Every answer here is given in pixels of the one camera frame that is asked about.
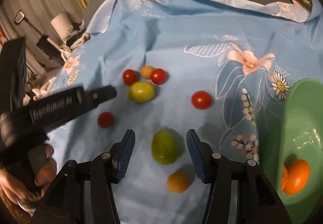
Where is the large orange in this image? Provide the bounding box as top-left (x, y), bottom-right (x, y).
top-left (281, 159), bottom-right (310, 195)

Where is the small yellow-orange fruit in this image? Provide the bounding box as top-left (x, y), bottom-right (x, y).
top-left (140, 65), bottom-right (154, 79)
top-left (166, 170), bottom-right (192, 193)

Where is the red tomato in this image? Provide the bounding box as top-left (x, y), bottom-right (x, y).
top-left (149, 69), bottom-right (168, 85)
top-left (97, 112), bottom-right (114, 128)
top-left (191, 90), bottom-right (212, 110)
top-left (122, 69), bottom-right (138, 86)

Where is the green lemon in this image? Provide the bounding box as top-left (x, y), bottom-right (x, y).
top-left (151, 130), bottom-right (178, 165)

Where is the yellow-green lemon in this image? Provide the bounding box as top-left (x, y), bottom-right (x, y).
top-left (128, 81), bottom-right (155, 103)

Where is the person's left hand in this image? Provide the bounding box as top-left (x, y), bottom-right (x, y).
top-left (1, 144), bottom-right (58, 205)

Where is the green plastic bowl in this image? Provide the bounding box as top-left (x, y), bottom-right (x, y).
top-left (258, 78), bottom-right (322, 223)

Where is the white paper roll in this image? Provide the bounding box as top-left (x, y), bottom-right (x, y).
top-left (50, 12), bottom-right (73, 42)

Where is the light blue floral cloth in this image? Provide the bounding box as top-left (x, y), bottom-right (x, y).
top-left (49, 0), bottom-right (322, 223)

